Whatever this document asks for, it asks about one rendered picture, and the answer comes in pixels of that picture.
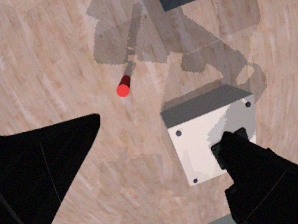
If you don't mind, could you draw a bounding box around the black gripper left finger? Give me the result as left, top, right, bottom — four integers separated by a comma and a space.
0, 113, 101, 224

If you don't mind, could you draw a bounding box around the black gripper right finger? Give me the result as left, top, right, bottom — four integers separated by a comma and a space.
220, 131, 298, 224

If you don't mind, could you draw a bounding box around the dark red peg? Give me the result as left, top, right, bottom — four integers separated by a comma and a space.
117, 76, 130, 97

